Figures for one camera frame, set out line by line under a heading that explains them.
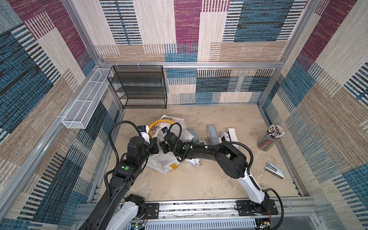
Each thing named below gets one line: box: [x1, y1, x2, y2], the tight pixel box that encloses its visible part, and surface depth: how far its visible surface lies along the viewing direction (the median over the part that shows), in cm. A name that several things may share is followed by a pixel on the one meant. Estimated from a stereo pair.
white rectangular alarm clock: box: [227, 127, 239, 142], surface depth 98 cm
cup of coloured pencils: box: [256, 124, 285, 152], surface depth 85 cm
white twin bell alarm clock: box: [184, 158, 203, 167], surface depth 85 cm
